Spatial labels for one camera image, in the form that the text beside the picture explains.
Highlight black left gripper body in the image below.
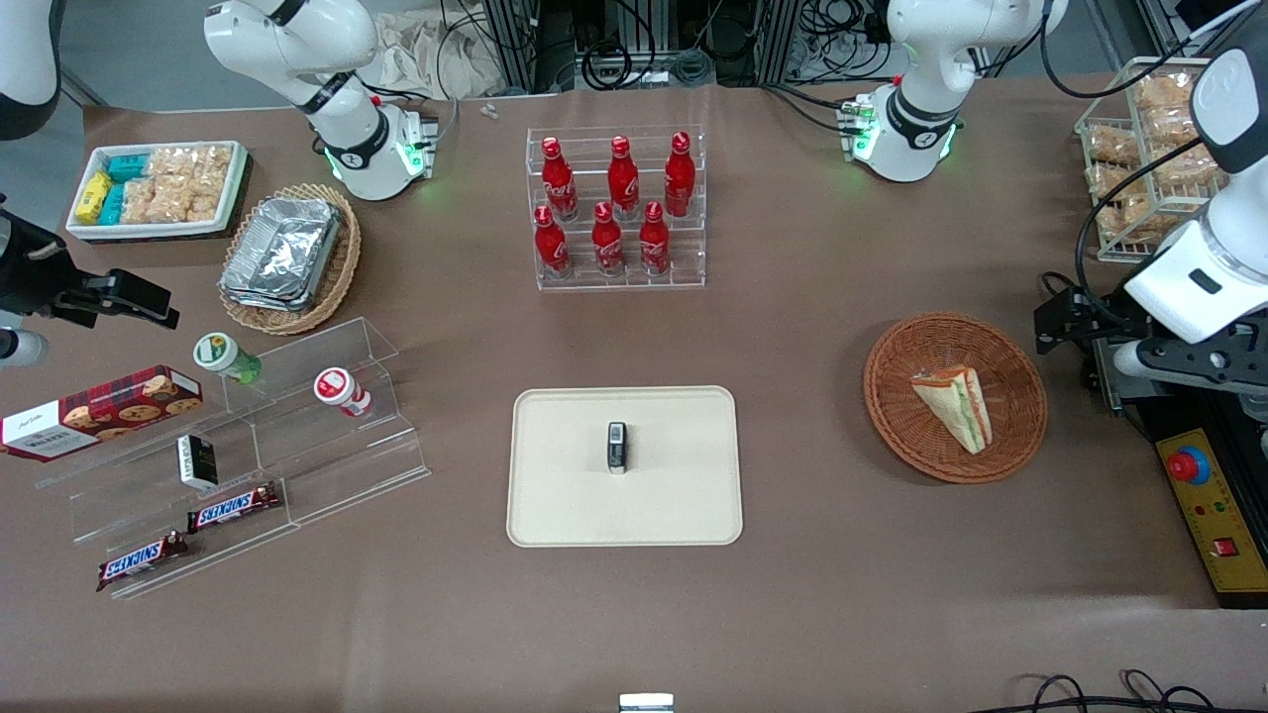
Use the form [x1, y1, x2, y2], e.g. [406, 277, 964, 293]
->
[1066, 293, 1128, 355]

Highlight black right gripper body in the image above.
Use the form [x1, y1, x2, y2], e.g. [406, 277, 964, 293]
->
[0, 211, 78, 318]

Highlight triangular sandwich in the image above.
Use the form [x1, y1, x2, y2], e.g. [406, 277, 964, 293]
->
[909, 365, 995, 457]

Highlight brown wicker basket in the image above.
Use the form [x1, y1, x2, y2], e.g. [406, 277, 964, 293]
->
[862, 311, 1050, 485]

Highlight white rectangular snack tray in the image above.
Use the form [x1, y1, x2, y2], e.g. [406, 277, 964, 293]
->
[66, 141, 248, 243]

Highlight silver foil tray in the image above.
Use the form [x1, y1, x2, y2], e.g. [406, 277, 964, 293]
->
[222, 196, 343, 300]
[220, 282, 333, 314]

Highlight light wicker basket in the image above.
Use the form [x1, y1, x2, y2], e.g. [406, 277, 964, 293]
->
[217, 182, 363, 337]

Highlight beige plastic tray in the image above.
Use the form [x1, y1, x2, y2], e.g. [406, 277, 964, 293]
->
[505, 384, 745, 549]

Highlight clear rice cracker bag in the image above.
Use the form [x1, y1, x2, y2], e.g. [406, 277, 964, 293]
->
[154, 178, 225, 225]
[149, 146, 235, 186]
[120, 176, 165, 225]

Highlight black machine base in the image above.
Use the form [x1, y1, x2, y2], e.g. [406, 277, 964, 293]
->
[1088, 335, 1268, 449]

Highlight yellow snack packet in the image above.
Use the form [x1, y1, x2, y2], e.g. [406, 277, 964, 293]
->
[76, 169, 114, 225]

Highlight red tartan cookie box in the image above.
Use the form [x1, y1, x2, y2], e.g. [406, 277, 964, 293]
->
[0, 364, 205, 464]

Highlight clear fried snack bag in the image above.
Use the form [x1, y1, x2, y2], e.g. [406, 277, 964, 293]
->
[1093, 193, 1190, 247]
[1139, 105, 1206, 150]
[1134, 72, 1198, 112]
[1087, 126, 1142, 166]
[1139, 145, 1229, 191]

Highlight green capped small bottle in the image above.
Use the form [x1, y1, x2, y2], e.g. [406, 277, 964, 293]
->
[192, 332, 264, 386]

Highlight small black white box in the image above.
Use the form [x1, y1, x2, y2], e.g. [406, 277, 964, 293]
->
[176, 434, 220, 490]

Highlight yellow emergency stop control box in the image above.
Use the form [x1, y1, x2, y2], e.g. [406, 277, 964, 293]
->
[1155, 427, 1268, 609]

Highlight red capped small bottle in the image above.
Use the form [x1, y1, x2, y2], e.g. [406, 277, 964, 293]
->
[313, 366, 374, 419]

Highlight brown Snickers bar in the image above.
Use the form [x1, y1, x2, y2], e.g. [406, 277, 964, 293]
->
[95, 531, 190, 593]
[186, 481, 282, 536]

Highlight clear acrylic step shelf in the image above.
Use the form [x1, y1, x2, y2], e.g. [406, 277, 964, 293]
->
[34, 316, 433, 602]

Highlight clear acrylic bottle rack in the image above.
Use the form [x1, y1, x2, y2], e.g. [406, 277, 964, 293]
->
[525, 124, 707, 292]

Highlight beige crumpled cloth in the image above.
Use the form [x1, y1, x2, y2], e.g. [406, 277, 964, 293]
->
[369, 8, 508, 101]

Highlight red cola bottle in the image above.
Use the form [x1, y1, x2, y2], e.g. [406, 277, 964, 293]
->
[606, 135, 641, 222]
[638, 200, 673, 277]
[664, 131, 697, 220]
[540, 137, 580, 222]
[591, 200, 627, 278]
[533, 204, 573, 281]

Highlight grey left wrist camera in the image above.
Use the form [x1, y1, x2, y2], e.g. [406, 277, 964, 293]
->
[1113, 335, 1268, 397]

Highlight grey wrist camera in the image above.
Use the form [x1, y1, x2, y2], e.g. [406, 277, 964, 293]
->
[0, 329, 50, 368]
[1113, 335, 1268, 397]

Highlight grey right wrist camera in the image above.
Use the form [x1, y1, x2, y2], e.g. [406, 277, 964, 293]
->
[0, 329, 50, 368]

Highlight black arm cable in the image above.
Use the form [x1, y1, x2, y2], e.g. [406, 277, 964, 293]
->
[1038, 0, 1239, 333]

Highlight white wire rack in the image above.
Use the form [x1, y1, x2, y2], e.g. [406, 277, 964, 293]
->
[1075, 55, 1244, 265]

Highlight tangled black cables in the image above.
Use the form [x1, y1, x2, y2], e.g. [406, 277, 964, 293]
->
[783, 0, 898, 75]

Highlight black floor cable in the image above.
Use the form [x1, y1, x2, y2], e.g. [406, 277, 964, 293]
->
[996, 669, 1224, 713]

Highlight aluminium frame post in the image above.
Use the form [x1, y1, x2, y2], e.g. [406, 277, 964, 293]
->
[483, 0, 558, 96]

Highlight coiled black cable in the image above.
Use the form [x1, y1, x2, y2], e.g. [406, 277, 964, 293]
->
[579, 38, 637, 92]

